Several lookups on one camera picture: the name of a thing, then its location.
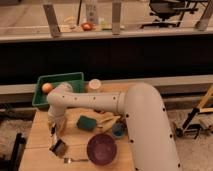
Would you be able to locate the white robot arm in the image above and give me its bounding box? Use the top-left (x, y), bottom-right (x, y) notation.
top-left (47, 82), bottom-right (182, 171)

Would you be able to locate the teal green sponge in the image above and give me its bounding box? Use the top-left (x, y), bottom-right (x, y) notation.
top-left (77, 115), bottom-right (97, 131)

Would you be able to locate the metal spoon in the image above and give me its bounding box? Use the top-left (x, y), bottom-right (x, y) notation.
top-left (64, 158), bottom-right (89, 164)

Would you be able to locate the orange ball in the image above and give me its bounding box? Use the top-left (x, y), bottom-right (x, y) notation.
top-left (42, 83), bottom-right (53, 94)

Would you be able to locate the wooden utensil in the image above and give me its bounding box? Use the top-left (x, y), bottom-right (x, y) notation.
top-left (97, 116), bottom-right (120, 132)

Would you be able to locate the purple bowl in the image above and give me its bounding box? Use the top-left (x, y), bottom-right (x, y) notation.
top-left (87, 134), bottom-right (117, 166)

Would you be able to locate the green plastic bin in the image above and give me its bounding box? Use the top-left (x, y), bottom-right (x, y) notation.
top-left (32, 72), bottom-right (85, 109)

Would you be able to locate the white cylindrical cup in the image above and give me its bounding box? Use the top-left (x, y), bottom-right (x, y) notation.
top-left (88, 79), bottom-right (102, 93)

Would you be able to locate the small blue cup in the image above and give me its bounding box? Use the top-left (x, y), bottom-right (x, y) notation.
top-left (112, 122), bottom-right (126, 139)

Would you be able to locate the red fruit on far table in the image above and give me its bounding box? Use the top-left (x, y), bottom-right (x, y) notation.
top-left (81, 22), bottom-right (93, 31)

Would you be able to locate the clear bottle on far table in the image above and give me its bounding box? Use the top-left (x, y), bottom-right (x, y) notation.
top-left (86, 0), bottom-right (98, 25)

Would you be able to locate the yellow black stand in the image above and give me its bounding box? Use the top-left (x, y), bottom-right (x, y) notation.
top-left (175, 84), bottom-right (213, 138)

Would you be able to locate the black office chair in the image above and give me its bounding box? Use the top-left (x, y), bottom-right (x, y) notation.
top-left (141, 0), bottom-right (198, 29)

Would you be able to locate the black frame at left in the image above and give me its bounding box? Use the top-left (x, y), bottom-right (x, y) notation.
top-left (0, 133), bottom-right (26, 171)

